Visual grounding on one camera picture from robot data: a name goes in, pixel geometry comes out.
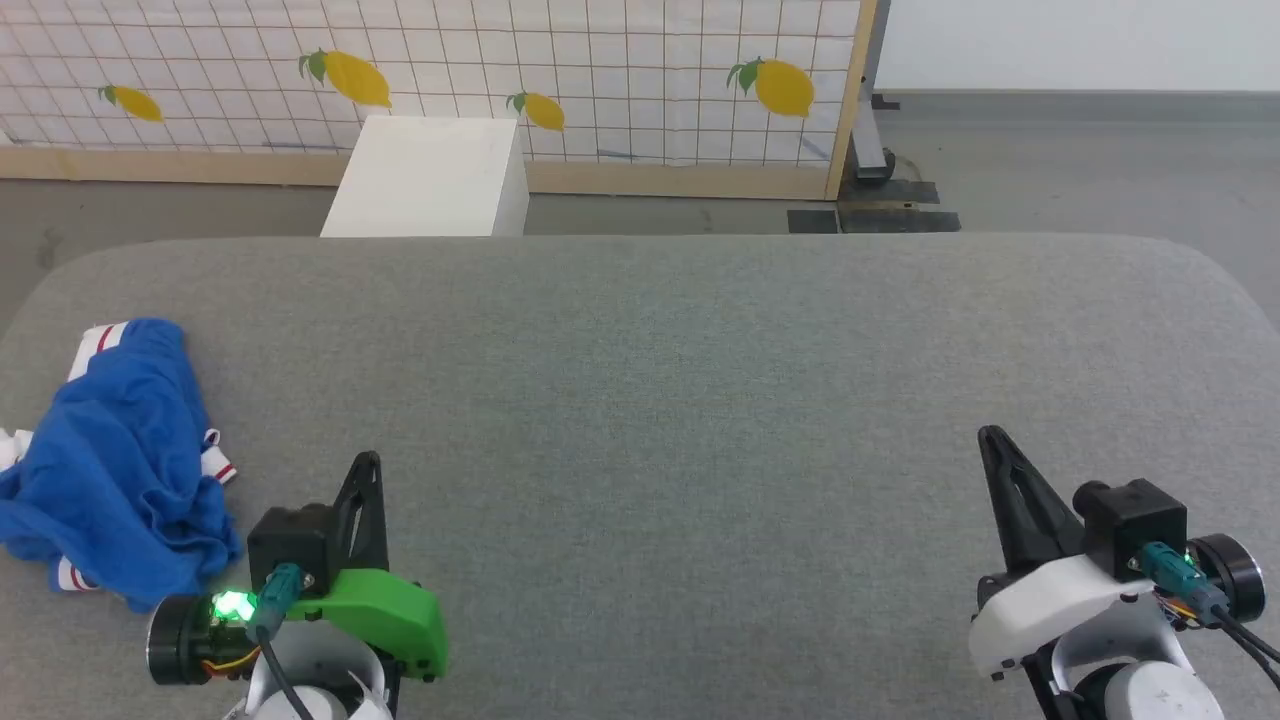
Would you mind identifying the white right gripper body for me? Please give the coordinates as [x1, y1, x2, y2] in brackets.
[966, 550, 1166, 683]

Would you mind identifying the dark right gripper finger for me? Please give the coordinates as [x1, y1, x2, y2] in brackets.
[977, 424, 1089, 576]

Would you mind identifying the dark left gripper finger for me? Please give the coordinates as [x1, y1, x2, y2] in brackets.
[330, 450, 392, 576]

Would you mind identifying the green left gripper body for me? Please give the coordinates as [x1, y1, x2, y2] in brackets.
[285, 568, 451, 683]

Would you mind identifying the blue jersey with white sleeves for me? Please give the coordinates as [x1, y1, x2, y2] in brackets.
[0, 318, 243, 613]

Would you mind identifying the grey fabric sofa seat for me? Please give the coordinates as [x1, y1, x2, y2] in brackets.
[0, 235, 1280, 720]

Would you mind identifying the white box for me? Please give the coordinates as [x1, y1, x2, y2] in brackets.
[320, 115, 531, 238]

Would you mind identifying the lemon print grid partition screen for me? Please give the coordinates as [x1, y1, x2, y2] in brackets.
[0, 0, 879, 201]

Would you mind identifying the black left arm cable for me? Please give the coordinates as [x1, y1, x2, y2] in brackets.
[248, 563, 323, 720]

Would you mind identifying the black floor base plate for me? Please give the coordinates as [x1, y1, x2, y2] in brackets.
[788, 178, 963, 236]

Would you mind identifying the grey metal stand post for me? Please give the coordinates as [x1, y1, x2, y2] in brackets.
[850, 0, 898, 186]

